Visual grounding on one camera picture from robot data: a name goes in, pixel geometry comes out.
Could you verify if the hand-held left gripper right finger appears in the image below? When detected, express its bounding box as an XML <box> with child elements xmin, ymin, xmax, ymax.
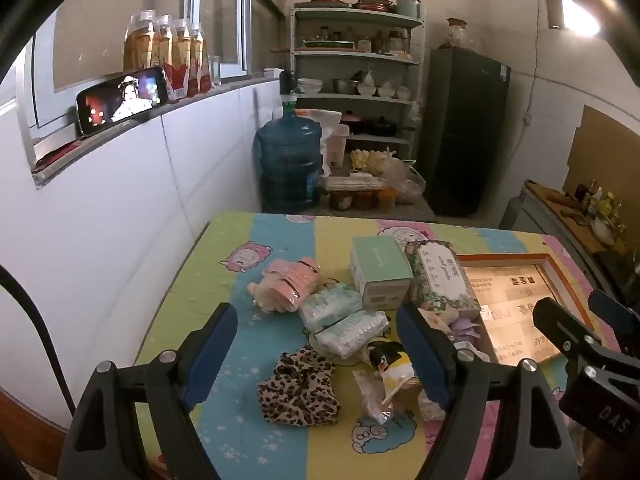
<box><xmin>395</xmin><ymin>304</ymin><xmax>583</xmax><ymax>480</ymax></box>

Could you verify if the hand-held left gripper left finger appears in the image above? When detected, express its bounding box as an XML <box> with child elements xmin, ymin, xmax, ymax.
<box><xmin>57</xmin><ymin>302</ymin><xmax>240</xmax><ymax>480</ymax></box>

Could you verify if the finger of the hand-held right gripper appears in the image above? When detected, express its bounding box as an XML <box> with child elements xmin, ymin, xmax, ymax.
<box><xmin>531</xmin><ymin>297</ymin><xmax>608</xmax><ymax>377</ymax></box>
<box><xmin>587</xmin><ymin>289</ymin><xmax>640</xmax><ymax>356</ymax></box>

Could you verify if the black-haired yellow doll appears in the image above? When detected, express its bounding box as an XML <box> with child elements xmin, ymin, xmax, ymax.
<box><xmin>367</xmin><ymin>340</ymin><xmax>417</xmax><ymax>396</ymax></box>

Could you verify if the orange-rimmed shallow box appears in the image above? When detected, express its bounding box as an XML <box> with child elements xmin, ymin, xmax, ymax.
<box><xmin>457</xmin><ymin>252</ymin><xmax>596</xmax><ymax>363</ymax></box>

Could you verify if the clear plastic bag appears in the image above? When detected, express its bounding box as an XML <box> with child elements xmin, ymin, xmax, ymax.
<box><xmin>352</xmin><ymin>367</ymin><xmax>401</xmax><ymax>423</ymax></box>

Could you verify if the cream and pink plush toy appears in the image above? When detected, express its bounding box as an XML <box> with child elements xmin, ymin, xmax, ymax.
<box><xmin>247</xmin><ymin>260</ymin><xmax>298</xmax><ymax>315</ymax></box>

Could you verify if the leopard print scrunchie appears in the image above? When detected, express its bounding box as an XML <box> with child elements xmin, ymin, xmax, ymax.
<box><xmin>257</xmin><ymin>347</ymin><xmax>342</xmax><ymax>428</ymax></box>

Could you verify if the white green tissue pack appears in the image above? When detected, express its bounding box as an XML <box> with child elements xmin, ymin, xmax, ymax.
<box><xmin>315</xmin><ymin>310</ymin><xmax>391</xmax><ymax>359</ymax></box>
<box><xmin>299</xmin><ymin>282</ymin><xmax>363</xmax><ymax>333</ymax></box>

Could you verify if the person's right forearm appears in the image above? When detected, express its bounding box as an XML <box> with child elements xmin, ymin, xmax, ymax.
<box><xmin>582</xmin><ymin>432</ymin><xmax>640</xmax><ymax>480</ymax></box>

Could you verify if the lilac bow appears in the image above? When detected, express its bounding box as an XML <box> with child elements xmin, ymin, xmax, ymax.
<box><xmin>447</xmin><ymin>312</ymin><xmax>483</xmax><ymax>346</ymax></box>

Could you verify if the white bowl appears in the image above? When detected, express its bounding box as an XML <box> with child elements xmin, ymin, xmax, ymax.
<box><xmin>592</xmin><ymin>215</ymin><xmax>617</xmax><ymax>244</ymax></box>

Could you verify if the floral tissue pack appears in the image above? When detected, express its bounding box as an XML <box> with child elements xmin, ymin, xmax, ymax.
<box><xmin>404</xmin><ymin>240</ymin><xmax>482</xmax><ymax>318</ymax></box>

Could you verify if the side table with condiment bottles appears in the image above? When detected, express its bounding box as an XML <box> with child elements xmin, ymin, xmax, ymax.
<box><xmin>497</xmin><ymin>180</ymin><xmax>640</xmax><ymax>311</ymax></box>

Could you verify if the green and white carton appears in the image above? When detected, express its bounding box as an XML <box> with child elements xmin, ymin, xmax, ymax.
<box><xmin>348</xmin><ymin>236</ymin><xmax>415</xmax><ymax>311</ymax></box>

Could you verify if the row of condiment bottles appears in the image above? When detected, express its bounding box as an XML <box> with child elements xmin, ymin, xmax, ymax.
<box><xmin>572</xmin><ymin>180</ymin><xmax>626</xmax><ymax>221</ymax></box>

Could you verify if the cardboard sheet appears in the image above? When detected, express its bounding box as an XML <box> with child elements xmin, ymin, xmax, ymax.
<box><xmin>565</xmin><ymin>105</ymin><xmax>640</xmax><ymax>201</ymax></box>

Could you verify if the group of food jars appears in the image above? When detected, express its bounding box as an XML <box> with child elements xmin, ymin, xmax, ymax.
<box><xmin>325</xmin><ymin>172</ymin><xmax>401</xmax><ymax>211</ymax></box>

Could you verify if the plastic bag of food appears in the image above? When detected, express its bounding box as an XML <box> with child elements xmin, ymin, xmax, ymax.
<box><xmin>350</xmin><ymin>147</ymin><xmax>426</xmax><ymax>206</ymax></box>

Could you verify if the blue water jug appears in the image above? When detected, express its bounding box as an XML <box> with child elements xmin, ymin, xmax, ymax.
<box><xmin>254</xmin><ymin>102</ymin><xmax>323</xmax><ymax>213</ymax></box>

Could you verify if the black fridge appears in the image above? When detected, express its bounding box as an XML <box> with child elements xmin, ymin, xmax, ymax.
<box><xmin>422</xmin><ymin>47</ymin><xmax>512</xmax><ymax>218</ymax></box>

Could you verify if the white plastic bucket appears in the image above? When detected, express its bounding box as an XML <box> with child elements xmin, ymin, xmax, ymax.
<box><xmin>327</xmin><ymin>125</ymin><xmax>351</xmax><ymax>168</ymax></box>

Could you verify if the black frying pan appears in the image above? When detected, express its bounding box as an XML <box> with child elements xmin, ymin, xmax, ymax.
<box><xmin>362</xmin><ymin>116</ymin><xmax>416</xmax><ymax>137</ymax></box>

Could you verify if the red cloth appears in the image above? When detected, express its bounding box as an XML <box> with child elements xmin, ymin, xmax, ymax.
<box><xmin>35</xmin><ymin>142</ymin><xmax>83</xmax><ymax>168</ymax></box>

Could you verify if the white sack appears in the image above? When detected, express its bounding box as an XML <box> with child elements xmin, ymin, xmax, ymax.
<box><xmin>297</xmin><ymin>109</ymin><xmax>342</xmax><ymax>171</ymax></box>

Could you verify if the smartphone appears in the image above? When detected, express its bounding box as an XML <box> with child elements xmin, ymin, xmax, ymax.
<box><xmin>76</xmin><ymin>66</ymin><xmax>168</xmax><ymax>137</ymax></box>

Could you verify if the black water pump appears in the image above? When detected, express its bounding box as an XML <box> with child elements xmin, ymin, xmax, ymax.
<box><xmin>277</xmin><ymin>71</ymin><xmax>299</xmax><ymax>106</ymax></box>

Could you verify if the group of white bowls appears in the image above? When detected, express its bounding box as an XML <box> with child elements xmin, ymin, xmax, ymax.
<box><xmin>297</xmin><ymin>77</ymin><xmax>413</xmax><ymax>101</ymax></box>

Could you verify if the orange liquid pouch bottle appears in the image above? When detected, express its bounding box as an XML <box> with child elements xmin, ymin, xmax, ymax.
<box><xmin>190</xmin><ymin>24</ymin><xmax>213</xmax><ymax>96</ymax></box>
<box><xmin>172</xmin><ymin>19</ymin><xmax>197</xmax><ymax>101</ymax></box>
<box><xmin>156</xmin><ymin>15</ymin><xmax>180</xmax><ymax>103</ymax></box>

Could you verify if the small bright window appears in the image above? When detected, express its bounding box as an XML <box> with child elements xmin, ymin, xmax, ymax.
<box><xmin>547</xmin><ymin>0</ymin><xmax>601</xmax><ymax>36</ymax></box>

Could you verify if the grey metal shelf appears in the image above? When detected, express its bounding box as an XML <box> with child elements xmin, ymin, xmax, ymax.
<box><xmin>289</xmin><ymin>2</ymin><xmax>426</xmax><ymax>161</ymax></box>

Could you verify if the row of bottles on sill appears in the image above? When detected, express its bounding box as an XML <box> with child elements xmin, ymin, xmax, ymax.
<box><xmin>122</xmin><ymin>10</ymin><xmax>162</xmax><ymax>75</ymax></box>

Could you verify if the black cable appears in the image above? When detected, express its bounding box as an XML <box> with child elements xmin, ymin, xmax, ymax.
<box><xmin>0</xmin><ymin>265</ymin><xmax>76</xmax><ymax>416</ymax></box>

